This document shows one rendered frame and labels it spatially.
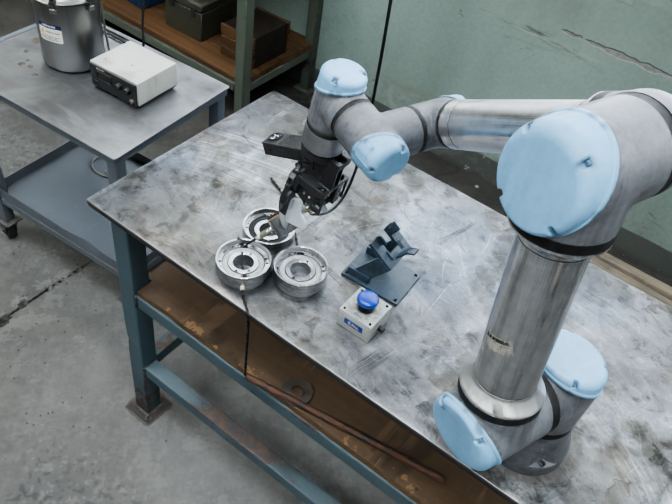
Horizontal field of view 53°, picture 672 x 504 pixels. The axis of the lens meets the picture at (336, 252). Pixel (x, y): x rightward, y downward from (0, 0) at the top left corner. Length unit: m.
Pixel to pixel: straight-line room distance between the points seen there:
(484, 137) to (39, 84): 1.39
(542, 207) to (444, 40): 2.18
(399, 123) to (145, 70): 1.05
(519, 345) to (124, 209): 0.89
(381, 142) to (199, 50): 2.14
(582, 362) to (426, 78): 2.06
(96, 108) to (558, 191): 1.47
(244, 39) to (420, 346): 1.78
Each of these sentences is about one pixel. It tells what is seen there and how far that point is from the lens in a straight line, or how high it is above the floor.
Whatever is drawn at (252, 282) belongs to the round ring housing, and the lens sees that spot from 1.26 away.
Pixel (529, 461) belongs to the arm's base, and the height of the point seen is 0.83.
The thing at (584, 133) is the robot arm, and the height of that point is 1.44.
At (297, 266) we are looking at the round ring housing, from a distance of 1.31.
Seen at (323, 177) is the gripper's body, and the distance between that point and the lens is 1.15.
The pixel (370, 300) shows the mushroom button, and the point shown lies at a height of 0.87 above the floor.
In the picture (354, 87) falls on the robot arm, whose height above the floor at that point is 1.24.
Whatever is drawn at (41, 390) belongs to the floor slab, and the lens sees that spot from 2.16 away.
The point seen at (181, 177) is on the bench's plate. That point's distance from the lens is 1.51.
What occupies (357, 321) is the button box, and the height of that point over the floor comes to 0.84.
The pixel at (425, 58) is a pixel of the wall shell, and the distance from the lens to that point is 2.91.
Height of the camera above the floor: 1.77
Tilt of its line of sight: 45 degrees down
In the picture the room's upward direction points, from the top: 11 degrees clockwise
